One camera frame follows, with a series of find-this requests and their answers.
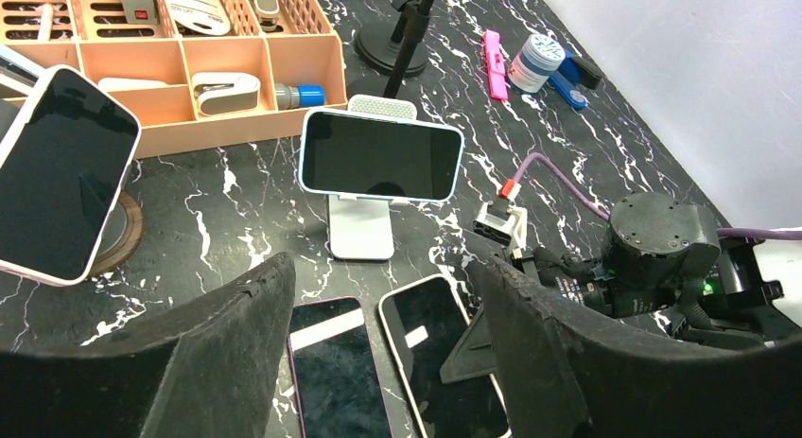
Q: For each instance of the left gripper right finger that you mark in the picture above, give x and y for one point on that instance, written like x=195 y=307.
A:
x=567 y=371

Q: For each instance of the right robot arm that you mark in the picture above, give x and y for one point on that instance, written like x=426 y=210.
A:
x=672 y=305

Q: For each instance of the beige long stapler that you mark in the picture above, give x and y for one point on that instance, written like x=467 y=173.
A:
x=267 y=13

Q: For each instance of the pink-cased tall smartphone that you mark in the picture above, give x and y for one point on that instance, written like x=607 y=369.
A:
x=422 y=323

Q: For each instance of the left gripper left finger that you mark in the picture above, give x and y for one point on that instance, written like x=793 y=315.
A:
x=207 y=368

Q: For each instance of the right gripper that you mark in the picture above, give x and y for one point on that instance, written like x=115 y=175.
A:
x=473 y=355

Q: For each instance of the green white small box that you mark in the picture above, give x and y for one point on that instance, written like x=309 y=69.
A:
x=140 y=12

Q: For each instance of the orange plastic file organizer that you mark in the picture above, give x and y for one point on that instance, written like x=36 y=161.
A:
x=154 y=64

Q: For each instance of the blue stapler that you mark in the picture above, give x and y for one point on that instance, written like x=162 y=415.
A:
x=573 y=73

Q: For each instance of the white oval label tag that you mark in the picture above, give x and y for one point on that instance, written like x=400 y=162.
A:
x=207 y=17

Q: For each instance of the white stapler in organizer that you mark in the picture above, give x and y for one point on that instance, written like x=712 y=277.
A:
x=225 y=92

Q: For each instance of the grey bottle blue cap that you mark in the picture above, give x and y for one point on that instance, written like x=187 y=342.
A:
x=290 y=97

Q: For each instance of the magenta-edged black smartphone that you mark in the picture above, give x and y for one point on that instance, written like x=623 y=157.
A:
x=334 y=372

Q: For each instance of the pink highlighter marker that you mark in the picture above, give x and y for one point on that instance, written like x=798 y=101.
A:
x=495 y=65

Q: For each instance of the blue-edged smartphone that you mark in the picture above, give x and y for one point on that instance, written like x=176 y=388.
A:
x=374 y=157

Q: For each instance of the black tall phone stand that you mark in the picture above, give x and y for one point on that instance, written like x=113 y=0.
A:
x=378 y=44

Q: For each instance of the black round-base phone stand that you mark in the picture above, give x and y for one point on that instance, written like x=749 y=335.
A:
x=409 y=64

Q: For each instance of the small white blue bottle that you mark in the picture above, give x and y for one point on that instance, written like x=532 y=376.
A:
x=539 y=57

